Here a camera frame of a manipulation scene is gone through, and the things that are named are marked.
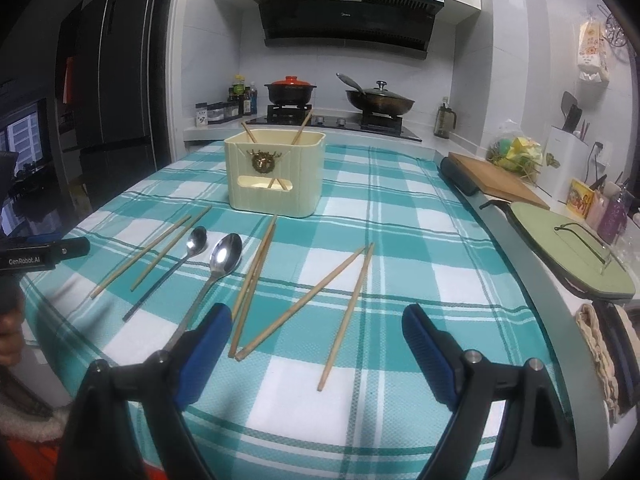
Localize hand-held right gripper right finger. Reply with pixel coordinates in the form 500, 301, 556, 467
402, 303, 576, 480

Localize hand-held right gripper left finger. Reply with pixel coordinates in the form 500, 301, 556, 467
60, 303, 234, 480

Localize large silver spoon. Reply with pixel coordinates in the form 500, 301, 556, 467
165, 233, 244, 356

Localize dark handled small spoon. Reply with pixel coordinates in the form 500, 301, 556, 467
122, 226, 209, 323

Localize cream utensil holder box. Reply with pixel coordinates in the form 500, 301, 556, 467
223, 130, 327, 218

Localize person's left hand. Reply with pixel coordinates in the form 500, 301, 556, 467
0, 305, 25, 367

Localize window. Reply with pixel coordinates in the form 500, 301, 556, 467
0, 105, 56, 196

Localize teal plaid tablecloth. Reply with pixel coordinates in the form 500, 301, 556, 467
20, 140, 573, 480

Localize black refrigerator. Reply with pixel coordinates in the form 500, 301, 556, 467
55, 0, 168, 211

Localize beige knitted cloth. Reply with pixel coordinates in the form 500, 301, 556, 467
575, 304, 622, 415

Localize black roll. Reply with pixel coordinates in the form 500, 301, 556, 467
439, 156, 483, 196

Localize wooden cutting board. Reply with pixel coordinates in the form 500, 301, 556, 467
447, 152, 551, 211

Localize condiment bottles and jars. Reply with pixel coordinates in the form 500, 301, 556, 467
207, 101, 242, 125

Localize yellow printed box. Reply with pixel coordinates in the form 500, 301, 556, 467
567, 178, 599, 218

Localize plastic bag with yellow items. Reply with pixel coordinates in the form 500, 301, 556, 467
487, 120, 546, 181

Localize pink container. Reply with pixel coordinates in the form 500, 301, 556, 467
585, 195, 608, 231

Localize brown lidded jug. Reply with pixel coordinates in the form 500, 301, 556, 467
434, 102, 458, 138

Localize purple glitter bottle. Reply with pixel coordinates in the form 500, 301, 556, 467
597, 187, 631, 244

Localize white knife holder box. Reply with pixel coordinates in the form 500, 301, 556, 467
542, 125, 591, 201

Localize black glass gas stove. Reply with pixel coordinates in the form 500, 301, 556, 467
245, 105, 423, 142

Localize dark wok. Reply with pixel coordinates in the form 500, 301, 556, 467
345, 89, 416, 116

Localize glass wok lid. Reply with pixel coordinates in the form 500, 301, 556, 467
348, 80, 413, 100

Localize black clay pot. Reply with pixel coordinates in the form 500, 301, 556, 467
264, 84, 318, 108

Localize black kitchen spatula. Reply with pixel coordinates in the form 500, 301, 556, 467
560, 91, 583, 133

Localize black range hood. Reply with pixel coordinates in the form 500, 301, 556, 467
246, 0, 447, 61

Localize hanging noodle packet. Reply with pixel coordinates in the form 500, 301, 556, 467
577, 20, 612, 83

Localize metal wire trivet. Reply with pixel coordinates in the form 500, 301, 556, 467
597, 4, 631, 48

